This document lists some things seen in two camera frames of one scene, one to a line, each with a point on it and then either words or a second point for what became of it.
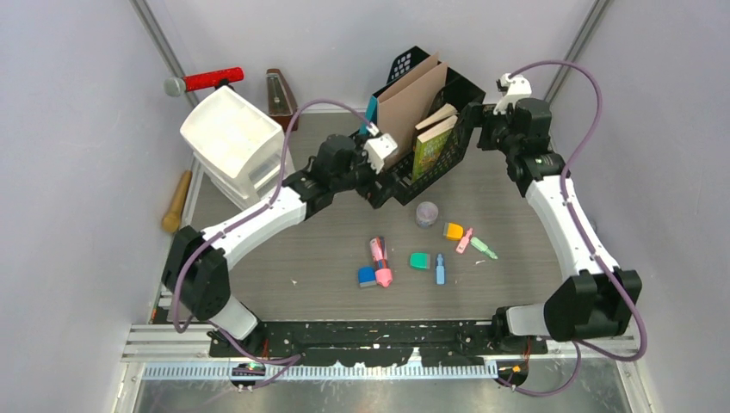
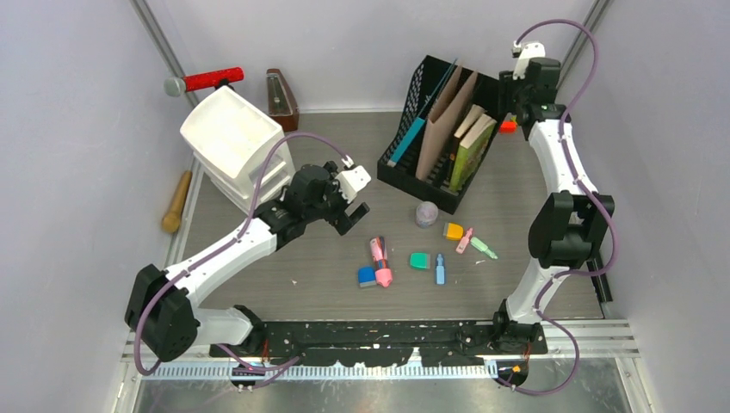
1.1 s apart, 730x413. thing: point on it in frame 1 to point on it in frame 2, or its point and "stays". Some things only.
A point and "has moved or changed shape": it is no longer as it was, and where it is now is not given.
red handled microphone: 176,86 stays
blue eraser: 367,276 stays
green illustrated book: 429,144 to 470,152
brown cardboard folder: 410,101 to 442,120
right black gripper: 488,119 to 507,87
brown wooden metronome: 281,102 stays
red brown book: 447,111 to 475,113
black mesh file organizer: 458,93 has moved or changed shape
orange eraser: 453,231 stays
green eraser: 420,261 stays
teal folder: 371,113 to 422,118
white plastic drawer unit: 239,148 stays
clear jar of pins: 427,214 stays
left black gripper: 372,193 to 340,220
